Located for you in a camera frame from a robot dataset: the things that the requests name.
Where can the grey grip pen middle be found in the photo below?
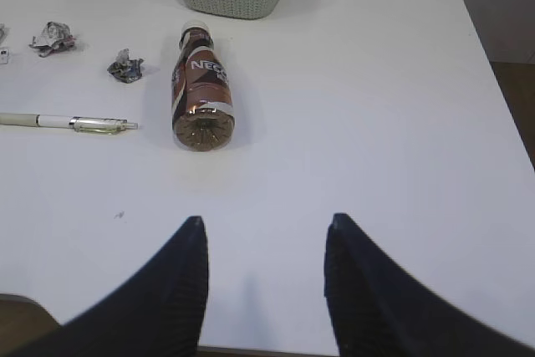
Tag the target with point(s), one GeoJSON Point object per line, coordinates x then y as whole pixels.
{"type": "Point", "coordinates": [4, 55]}

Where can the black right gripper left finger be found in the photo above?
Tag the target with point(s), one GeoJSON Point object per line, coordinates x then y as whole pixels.
{"type": "Point", "coordinates": [159, 311]}

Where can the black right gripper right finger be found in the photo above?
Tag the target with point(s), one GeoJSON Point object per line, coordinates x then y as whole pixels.
{"type": "Point", "coordinates": [378, 309]}

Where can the brown coffee drink bottle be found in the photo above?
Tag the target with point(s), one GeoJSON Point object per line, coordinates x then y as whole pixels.
{"type": "Point", "coordinates": [202, 109]}

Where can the grey paper ball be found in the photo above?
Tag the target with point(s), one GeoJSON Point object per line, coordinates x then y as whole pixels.
{"type": "Point", "coordinates": [125, 69]}

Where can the beige grip white pen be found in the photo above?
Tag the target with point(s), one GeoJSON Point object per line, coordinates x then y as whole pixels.
{"type": "Point", "coordinates": [106, 126]}

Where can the white paper ball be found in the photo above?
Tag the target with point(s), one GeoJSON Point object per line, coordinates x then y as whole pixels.
{"type": "Point", "coordinates": [55, 38]}

